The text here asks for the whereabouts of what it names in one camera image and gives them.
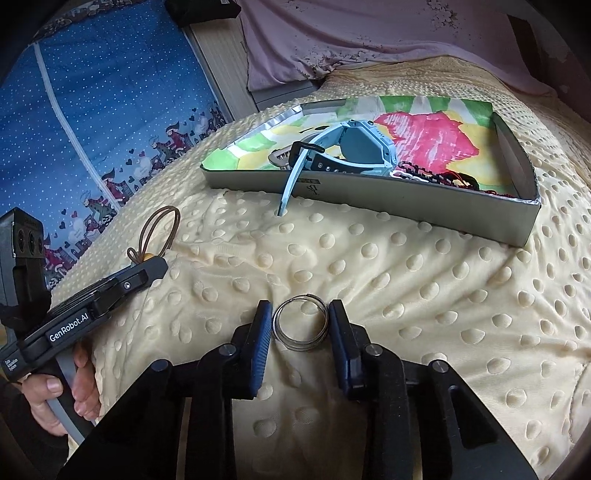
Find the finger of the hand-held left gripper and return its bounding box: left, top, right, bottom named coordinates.
left=90, top=256, right=168, bottom=320

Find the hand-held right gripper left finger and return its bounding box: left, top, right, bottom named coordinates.
left=58, top=300, right=273, bottom=480

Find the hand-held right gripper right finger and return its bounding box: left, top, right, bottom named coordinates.
left=326, top=299, right=539, bottom=480

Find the small silver hoop ring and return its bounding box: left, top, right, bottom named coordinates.
left=274, top=298, right=329, bottom=353
left=272, top=295, right=330, bottom=350

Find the brown beaded hair tie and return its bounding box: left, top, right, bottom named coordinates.
left=127, top=205, right=182, bottom=269

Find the grey box with colourful lining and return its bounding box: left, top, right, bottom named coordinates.
left=200, top=95, right=542, bottom=248

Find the black braided hair tie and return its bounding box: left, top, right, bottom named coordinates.
left=288, top=140, right=325, bottom=174

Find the person's left hand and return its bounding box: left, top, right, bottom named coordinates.
left=21, top=344, right=100, bottom=437

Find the yellow dotted blanket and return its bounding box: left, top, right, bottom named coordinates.
left=50, top=55, right=591, bottom=480

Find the blue printed cloth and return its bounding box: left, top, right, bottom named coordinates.
left=0, top=0, right=232, bottom=297

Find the blue wristwatch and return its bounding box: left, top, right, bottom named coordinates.
left=278, top=119, right=399, bottom=217

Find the dark cloth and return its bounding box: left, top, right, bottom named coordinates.
left=165, top=0, right=241, bottom=30

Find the pink bed sheet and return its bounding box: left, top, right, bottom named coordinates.
left=235, top=0, right=570, bottom=96

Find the red black braided bracelet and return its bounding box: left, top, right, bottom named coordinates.
left=392, top=159, right=514, bottom=198

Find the beige bed frame board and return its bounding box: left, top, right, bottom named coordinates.
left=182, top=11, right=325, bottom=117

